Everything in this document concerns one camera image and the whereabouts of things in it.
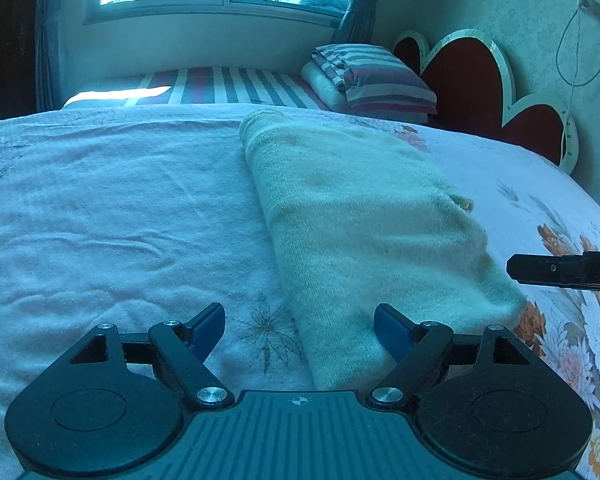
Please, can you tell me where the cream knitted sweater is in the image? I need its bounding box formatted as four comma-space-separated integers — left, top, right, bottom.
239, 107, 528, 392

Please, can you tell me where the pink floral blanket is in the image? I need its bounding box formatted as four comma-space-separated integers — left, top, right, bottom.
0, 102, 600, 480

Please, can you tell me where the striped bed sheet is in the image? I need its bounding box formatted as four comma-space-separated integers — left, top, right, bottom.
62, 66, 331, 111

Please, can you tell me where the blue cushion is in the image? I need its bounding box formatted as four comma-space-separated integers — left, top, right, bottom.
280, 0, 351, 12

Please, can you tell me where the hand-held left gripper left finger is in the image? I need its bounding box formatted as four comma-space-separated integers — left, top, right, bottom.
55, 303, 234, 408

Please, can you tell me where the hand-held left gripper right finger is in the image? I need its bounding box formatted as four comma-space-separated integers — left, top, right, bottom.
367, 303, 543, 407

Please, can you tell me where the striped pillow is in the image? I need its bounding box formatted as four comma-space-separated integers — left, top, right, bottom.
312, 44, 438, 116

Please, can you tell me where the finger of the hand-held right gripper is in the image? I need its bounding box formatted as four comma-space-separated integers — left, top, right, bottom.
506, 250, 600, 291

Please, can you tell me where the blue curtain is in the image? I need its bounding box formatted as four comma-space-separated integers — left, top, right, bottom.
32, 0, 106, 111
332, 0, 416, 46

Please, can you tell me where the red heart-shaped headboard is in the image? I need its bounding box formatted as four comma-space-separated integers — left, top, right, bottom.
391, 29, 579, 175

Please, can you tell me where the wall socket with cable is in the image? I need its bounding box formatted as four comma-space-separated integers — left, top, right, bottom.
555, 0, 600, 111

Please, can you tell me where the folded white quilt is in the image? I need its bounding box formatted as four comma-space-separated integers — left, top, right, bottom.
300, 61, 431, 125

